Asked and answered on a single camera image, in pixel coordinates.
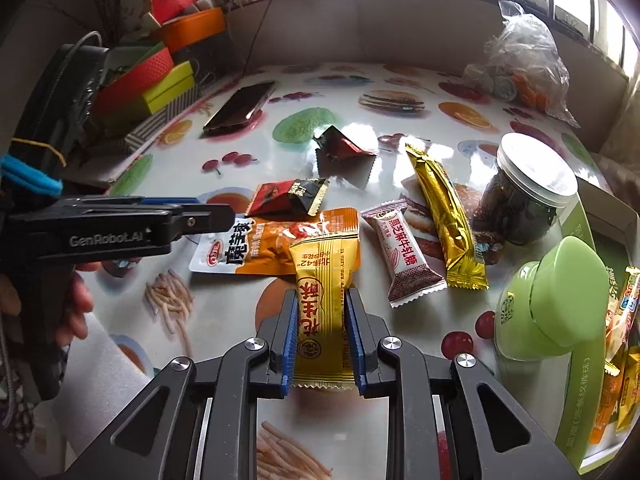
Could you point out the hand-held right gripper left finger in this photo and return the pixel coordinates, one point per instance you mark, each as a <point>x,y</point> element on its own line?
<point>287,340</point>

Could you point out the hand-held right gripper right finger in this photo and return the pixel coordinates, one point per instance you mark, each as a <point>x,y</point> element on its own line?
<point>355,340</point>

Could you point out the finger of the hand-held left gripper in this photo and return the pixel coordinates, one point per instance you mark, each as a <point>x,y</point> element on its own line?
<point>170,202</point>
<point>205,222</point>

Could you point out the yellow candy packet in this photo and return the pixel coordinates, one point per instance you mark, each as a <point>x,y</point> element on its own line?
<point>632,405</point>
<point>325,310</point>

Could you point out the orange snack pouch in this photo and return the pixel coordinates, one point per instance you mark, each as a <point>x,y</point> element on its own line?
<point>270,245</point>

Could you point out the red black packet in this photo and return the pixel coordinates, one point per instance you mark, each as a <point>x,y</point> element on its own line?
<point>280,197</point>

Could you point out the white maroon candy packet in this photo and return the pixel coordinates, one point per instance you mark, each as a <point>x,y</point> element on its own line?
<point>405,255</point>

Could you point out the long gold snack packet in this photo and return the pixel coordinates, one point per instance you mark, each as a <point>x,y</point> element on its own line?
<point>450,225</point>

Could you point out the dark red triangular packet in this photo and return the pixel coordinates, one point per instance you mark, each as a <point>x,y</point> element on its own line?
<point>342,145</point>

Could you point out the green white cardboard box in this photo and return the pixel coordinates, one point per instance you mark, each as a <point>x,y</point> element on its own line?
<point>585,410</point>

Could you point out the pile of snack packets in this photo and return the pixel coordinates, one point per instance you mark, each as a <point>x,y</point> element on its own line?
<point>627,305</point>

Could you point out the person's left hand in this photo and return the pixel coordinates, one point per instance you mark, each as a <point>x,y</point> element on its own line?
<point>77,310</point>

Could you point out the black white striped box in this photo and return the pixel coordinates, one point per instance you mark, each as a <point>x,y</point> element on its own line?
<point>155,125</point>

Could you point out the yellow-green box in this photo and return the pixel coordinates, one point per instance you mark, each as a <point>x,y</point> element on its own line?
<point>170,90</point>

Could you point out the black smartphone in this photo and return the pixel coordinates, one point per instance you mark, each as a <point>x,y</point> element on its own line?
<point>240,107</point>

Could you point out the red textured box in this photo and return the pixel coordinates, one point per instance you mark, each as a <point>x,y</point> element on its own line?
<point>140,77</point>

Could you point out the white foam sheet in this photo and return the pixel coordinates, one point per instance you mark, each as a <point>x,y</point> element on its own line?
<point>100,385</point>

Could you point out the orange box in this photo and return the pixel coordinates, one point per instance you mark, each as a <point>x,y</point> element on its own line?
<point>195,27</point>

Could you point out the fruit print tablecloth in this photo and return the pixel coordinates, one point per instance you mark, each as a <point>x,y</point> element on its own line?
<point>350,110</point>

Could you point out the green cosmetic jar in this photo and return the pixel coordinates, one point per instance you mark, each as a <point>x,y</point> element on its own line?
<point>555,305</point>

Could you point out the clear jar with white lid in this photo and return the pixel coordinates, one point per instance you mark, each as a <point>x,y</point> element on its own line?
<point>515,210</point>

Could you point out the cream printed curtain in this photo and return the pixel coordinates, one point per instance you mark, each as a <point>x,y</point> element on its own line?
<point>620,170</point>

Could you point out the clear plastic bag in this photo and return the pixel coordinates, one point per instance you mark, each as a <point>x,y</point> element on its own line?
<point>520,50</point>

